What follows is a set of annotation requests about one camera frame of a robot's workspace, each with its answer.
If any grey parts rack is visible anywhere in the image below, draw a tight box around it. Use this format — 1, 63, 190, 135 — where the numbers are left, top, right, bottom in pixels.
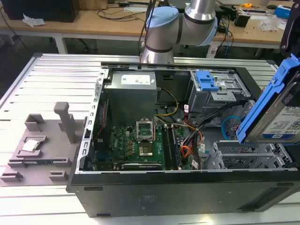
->
0, 101, 88, 188

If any black box on desk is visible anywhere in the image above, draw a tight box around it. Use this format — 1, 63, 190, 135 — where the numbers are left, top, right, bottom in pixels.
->
1, 0, 81, 23

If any clear plastic bag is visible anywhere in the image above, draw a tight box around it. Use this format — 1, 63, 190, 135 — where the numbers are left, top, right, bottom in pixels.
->
258, 15, 285, 31

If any grey metal drive cage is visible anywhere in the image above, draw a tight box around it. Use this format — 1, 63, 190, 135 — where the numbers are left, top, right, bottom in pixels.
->
187, 69, 252, 113

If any grey power supply unit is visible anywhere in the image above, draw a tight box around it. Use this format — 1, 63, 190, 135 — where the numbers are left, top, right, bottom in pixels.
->
103, 71, 158, 119

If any wooden desk white frame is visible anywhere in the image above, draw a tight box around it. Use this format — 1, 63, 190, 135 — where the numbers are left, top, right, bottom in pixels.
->
0, 4, 152, 55

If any metal socket cover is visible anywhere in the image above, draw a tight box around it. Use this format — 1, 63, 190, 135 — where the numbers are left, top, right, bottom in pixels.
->
136, 119, 155, 142

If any blue plastic cage latch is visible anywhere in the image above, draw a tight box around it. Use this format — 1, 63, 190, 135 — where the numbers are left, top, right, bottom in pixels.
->
194, 70, 220, 92

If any metal disk bay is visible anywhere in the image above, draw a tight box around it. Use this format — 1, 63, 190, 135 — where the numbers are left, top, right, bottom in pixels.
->
205, 140, 294, 170

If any black looped cable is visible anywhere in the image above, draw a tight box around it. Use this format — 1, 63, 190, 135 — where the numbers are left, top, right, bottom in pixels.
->
97, 6, 151, 23

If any black RAM slot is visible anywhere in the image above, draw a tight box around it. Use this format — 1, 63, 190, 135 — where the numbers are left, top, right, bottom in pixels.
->
163, 124, 173, 171

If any CPU socket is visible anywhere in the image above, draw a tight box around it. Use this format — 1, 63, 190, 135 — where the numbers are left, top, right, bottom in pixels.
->
137, 142, 155, 158

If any blue hanging cable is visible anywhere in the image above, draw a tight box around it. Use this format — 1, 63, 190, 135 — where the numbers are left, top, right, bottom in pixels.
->
224, 18, 234, 56

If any small black device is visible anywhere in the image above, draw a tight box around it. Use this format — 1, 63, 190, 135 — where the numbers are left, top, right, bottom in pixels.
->
234, 11, 252, 28

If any coloured disk power wire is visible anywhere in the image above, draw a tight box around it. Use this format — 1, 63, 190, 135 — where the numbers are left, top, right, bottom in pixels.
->
180, 126, 205, 170

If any hard disk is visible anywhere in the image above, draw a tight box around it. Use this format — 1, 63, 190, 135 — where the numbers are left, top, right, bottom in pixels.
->
236, 53, 300, 145

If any black expansion slot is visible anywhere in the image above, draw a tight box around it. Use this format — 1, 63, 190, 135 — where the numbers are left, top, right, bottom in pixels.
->
120, 162, 163, 171

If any black PC case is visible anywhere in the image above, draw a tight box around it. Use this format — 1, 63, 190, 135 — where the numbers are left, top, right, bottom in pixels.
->
66, 61, 300, 218

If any RAM stick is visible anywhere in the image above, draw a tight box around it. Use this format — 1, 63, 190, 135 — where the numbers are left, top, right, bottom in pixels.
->
172, 124, 183, 166

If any wooden desk with clutter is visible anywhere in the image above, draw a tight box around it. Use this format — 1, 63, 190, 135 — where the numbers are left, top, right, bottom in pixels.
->
210, 0, 290, 57

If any blue cardboard box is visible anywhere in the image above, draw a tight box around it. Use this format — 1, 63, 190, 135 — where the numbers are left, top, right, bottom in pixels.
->
273, 4, 294, 19

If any silver CPU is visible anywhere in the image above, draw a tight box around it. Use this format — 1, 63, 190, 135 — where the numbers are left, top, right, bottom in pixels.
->
22, 138, 42, 152

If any yellow black power wire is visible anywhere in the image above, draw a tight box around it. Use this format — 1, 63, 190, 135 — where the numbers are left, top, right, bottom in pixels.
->
155, 87, 179, 117

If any green motherboard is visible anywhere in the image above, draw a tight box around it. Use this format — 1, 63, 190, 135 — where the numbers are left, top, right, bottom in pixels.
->
93, 124, 189, 171

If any blue disk wire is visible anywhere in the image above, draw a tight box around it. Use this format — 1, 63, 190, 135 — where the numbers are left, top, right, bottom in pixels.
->
221, 114, 242, 142

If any crumpled white paper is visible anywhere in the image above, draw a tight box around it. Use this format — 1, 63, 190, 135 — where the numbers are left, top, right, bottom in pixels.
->
22, 13, 46, 27

